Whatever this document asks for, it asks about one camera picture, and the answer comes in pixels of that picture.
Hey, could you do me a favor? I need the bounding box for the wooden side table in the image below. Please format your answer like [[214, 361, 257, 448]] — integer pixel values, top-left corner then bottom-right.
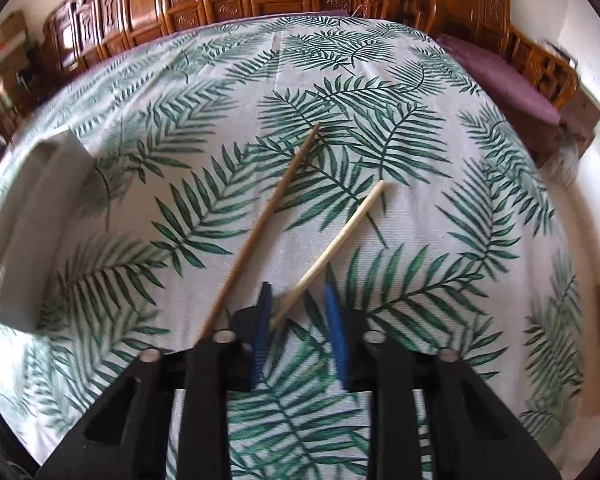
[[532, 86, 600, 168]]

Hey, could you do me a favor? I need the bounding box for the metal rectangular tray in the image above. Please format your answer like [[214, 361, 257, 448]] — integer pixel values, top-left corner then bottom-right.
[[0, 127, 94, 333]]

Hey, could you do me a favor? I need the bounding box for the white device on table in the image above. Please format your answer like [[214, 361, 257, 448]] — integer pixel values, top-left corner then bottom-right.
[[545, 40, 600, 105]]

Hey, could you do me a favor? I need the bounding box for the leaf pattern tablecloth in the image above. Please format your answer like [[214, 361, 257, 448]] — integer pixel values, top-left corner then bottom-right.
[[0, 14, 584, 479]]

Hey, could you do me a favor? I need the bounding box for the dark brown chopstick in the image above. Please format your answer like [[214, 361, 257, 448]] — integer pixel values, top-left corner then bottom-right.
[[198, 122, 321, 339]]

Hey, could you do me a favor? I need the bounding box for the light wooden chopstick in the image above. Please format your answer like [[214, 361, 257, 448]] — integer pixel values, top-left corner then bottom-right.
[[270, 180, 386, 332]]

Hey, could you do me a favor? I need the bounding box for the cardboard box stack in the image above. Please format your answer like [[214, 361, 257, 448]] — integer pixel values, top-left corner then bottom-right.
[[0, 10, 40, 116]]

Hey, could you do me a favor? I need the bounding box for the purple armchair cushion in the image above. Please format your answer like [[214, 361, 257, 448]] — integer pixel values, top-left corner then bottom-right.
[[436, 35, 560, 125]]

